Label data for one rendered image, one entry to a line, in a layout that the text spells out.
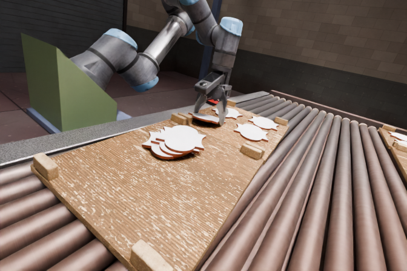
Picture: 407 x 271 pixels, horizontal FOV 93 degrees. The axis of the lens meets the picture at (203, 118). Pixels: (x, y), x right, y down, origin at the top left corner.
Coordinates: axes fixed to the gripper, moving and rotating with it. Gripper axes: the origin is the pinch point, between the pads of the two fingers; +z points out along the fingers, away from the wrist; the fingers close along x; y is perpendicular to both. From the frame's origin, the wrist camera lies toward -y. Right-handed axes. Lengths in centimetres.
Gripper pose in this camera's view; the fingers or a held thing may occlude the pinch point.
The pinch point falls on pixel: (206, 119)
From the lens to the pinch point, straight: 73.0
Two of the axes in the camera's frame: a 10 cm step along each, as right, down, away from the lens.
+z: -2.1, 9.3, 3.1
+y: 5.2, -1.7, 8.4
